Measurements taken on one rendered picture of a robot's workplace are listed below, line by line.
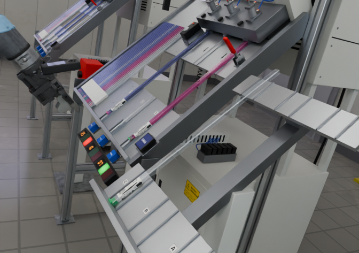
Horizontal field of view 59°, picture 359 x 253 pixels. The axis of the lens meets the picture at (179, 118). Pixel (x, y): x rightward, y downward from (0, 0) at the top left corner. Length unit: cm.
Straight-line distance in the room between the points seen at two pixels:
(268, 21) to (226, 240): 65
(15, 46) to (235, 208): 72
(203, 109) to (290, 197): 67
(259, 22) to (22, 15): 437
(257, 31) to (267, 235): 86
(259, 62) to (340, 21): 36
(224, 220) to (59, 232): 118
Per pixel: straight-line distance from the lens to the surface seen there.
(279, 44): 105
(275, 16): 107
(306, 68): 112
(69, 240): 174
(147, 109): 106
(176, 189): 130
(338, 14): 123
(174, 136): 91
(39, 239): 175
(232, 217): 73
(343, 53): 131
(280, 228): 153
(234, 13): 117
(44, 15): 516
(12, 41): 101
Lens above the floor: 113
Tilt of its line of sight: 18 degrees down
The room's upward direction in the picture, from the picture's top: 13 degrees clockwise
